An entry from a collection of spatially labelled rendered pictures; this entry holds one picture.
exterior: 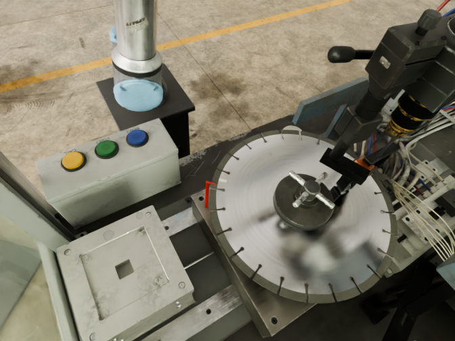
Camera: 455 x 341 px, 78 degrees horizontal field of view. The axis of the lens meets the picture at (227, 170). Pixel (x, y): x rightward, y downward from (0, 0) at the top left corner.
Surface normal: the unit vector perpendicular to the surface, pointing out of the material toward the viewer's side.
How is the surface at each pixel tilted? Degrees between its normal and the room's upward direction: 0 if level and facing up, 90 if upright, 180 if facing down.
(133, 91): 97
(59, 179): 0
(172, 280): 0
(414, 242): 90
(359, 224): 0
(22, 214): 90
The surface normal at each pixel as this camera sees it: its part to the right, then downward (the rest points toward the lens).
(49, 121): 0.08, -0.54
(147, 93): 0.18, 0.89
